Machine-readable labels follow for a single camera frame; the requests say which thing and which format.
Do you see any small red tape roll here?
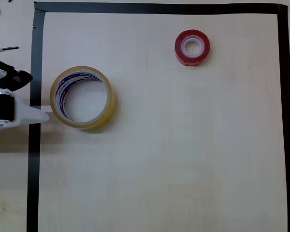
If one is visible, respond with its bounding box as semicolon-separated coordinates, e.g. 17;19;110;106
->
174;29;211;66

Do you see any big yellowish clear tape roll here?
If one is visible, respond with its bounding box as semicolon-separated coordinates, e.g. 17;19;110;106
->
49;65;117;131

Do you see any black clamp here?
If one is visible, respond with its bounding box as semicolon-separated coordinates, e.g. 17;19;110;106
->
0;56;34;92

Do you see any black tipped screwdriver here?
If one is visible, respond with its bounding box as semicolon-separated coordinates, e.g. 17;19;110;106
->
0;46;20;53

